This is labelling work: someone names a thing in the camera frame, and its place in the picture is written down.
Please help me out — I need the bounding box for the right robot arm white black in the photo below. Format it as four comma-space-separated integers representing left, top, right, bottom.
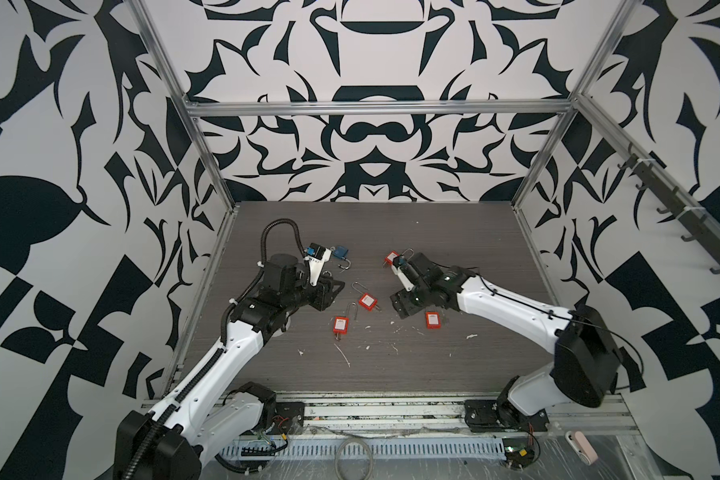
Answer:
388, 252, 623, 428

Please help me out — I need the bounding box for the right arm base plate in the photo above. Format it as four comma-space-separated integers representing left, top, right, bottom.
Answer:
464, 399, 548, 433

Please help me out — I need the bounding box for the aluminium frame crossbar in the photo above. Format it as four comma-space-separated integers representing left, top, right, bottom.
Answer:
185, 99, 572, 118

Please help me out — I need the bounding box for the red padlock front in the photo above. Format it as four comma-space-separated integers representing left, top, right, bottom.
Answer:
333, 302, 358, 341

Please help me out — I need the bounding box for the red padlock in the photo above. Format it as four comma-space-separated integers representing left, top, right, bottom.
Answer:
425, 311, 442, 329
351, 281, 381, 311
333, 302, 358, 341
382, 248, 415, 268

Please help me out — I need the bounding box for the coiled grey cable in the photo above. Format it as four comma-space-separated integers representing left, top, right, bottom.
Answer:
334, 436, 376, 480

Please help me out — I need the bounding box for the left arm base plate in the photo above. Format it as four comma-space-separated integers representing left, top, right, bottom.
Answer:
245, 401, 306, 435

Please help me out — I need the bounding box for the blue padlock far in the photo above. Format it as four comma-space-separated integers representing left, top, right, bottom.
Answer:
330, 245, 352, 271

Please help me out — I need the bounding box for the small circuit board right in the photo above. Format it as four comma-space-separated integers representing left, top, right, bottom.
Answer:
503, 437, 540, 471

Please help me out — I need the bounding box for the grey hook rail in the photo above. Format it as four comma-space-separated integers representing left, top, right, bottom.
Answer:
617, 143, 720, 290

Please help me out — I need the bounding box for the white slotted cable duct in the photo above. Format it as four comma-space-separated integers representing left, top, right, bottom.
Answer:
220, 437, 505, 461

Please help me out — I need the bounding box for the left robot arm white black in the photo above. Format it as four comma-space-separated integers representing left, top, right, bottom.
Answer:
112, 218, 345, 479

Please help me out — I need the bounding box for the pink white clip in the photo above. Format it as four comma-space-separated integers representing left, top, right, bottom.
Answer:
565, 430, 599, 466

